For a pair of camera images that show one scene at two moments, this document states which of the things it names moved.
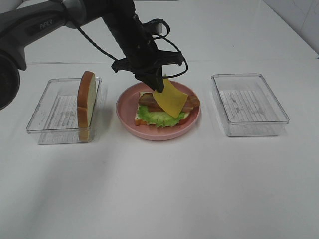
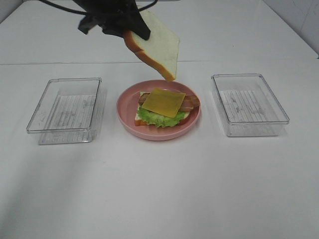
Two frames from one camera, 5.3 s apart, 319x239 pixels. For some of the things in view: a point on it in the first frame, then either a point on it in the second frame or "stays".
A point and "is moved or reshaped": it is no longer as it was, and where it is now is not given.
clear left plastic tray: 56,118 stays
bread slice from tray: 137,122 stays
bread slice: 86,91 is moved or reshaped
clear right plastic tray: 246,106 stays
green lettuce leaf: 158,118 stays
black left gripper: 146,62 -> 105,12
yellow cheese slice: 172,98 is moved or reshaped
